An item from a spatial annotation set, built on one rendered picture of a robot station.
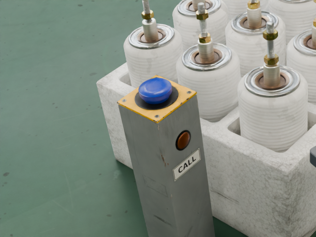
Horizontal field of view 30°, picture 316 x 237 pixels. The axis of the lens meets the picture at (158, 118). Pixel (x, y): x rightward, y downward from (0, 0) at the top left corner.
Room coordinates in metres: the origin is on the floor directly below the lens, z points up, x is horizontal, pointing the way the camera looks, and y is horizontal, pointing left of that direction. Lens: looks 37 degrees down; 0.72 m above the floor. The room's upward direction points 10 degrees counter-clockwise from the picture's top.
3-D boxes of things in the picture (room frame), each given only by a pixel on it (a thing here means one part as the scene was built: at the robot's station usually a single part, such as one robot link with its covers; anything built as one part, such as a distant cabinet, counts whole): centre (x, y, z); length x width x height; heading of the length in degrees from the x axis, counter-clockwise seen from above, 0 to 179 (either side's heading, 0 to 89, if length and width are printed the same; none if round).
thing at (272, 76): (0.66, -0.16, 0.26); 0.02 x 0.02 x 0.03
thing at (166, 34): (0.84, -0.01, 0.25); 0.08 x 0.08 x 0.01
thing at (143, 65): (0.84, -0.01, 0.16); 0.10 x 0.10 x 0.18
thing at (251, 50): (0.83, -0.18, 0.16); 0.10 x 0.10 x 0.18
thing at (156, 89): (0.58, 0.00, 0.32); 0.04 x 0.04 x 0.02
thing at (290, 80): (0.66, -0.16, 0.25); 0.08 x 0.08 x 0.01
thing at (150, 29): (0.84, -0.01, 0.26); 0.02 x 0.02 x 0.03
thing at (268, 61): (0.66, -0.16, 0.29); 0.02 x 0.02 x 0.01; 45
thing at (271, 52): (0.66, -0.16, 0.30); 0.01 x 0.01 x 0.08
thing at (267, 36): (0.66, -0.16, 0.33); 0.02 x 0.02 x 0.01; 45
